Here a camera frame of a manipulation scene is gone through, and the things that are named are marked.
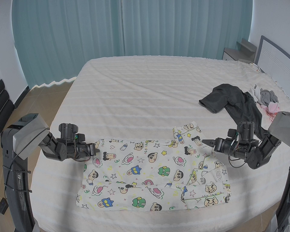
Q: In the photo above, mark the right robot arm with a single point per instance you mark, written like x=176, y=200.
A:
x=260, y=154

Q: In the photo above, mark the grey bedside table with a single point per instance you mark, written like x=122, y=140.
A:
x=237, y=53

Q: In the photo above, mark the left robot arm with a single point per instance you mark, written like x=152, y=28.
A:
x=20, y=158

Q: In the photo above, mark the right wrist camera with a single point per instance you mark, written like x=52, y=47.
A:
x=232, y=133

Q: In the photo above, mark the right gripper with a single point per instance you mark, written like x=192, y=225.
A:
x=228, y=148

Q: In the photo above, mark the bed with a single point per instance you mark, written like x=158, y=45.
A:
x=136, y=95

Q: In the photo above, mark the black padded seat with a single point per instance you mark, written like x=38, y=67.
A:
x=4, y=97

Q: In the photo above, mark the blue-green curtain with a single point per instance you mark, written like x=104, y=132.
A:
x=68, y=40
x=181, y=27

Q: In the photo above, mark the white garment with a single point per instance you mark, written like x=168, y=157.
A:
x=255, y=92

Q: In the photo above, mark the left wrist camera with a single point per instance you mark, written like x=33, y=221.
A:
x=80, y=138

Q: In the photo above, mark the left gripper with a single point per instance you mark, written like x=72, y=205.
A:
x=85, y=150

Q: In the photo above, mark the black power adapter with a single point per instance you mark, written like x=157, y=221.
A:
x=3, y=206

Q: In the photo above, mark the black shirt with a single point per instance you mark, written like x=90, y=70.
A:
x=237, y=104

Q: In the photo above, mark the grey garment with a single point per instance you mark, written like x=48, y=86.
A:
x=269, y=96

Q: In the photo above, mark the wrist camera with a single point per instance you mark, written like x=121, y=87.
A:
x=80, y=138
x=232, y=133

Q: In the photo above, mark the pink garment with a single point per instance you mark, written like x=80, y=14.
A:
x=271, y=108

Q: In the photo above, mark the white printed pyjama top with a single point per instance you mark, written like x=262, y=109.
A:
x=147, y=170

